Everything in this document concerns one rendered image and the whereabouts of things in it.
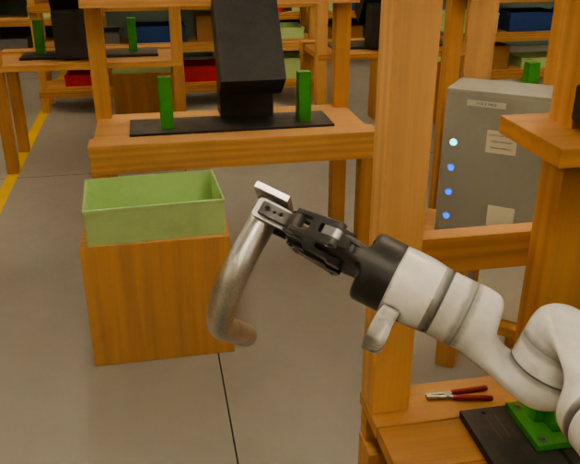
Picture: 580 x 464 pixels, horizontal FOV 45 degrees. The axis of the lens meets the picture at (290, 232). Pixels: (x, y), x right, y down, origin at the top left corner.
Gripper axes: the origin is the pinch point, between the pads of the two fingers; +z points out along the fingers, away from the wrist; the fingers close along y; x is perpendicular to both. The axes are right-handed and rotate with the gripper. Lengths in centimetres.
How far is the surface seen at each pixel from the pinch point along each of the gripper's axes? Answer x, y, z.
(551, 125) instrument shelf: -59, -64, -26
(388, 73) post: -46, -48, 6
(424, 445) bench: 9, -90, -33
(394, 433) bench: 10, -93, -27
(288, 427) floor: 23, -230, 4
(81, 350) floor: 40, -266, 113
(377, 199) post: -29, -67, -1
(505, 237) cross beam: -40, -86, -30
